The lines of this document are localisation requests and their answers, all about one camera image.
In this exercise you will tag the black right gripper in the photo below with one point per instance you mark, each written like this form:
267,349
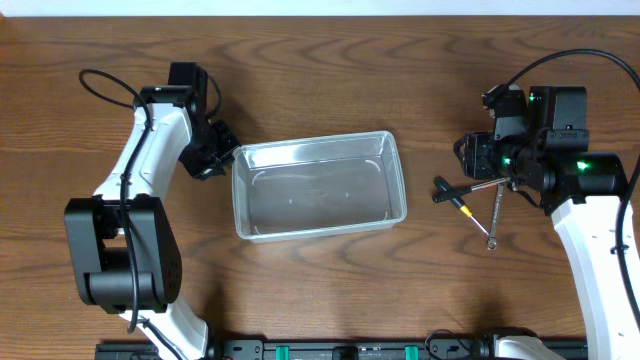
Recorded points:
475,161

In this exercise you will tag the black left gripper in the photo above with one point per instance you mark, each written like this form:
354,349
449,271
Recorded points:
211,156

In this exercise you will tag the black yellow screwdriver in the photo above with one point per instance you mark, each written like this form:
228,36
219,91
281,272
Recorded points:
457,200

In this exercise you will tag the small black-handled hammer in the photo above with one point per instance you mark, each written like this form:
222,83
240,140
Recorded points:
461,191

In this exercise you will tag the silver combination wrench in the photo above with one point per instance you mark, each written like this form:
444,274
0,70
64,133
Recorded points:
492,240

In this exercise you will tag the clear plastic storage box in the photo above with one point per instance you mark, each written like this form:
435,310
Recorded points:
319,186

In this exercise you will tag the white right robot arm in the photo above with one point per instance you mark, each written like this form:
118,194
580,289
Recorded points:
540,140

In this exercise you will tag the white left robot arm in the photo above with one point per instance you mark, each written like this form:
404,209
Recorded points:
124,254

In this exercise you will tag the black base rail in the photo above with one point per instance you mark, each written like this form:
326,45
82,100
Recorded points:
442,348

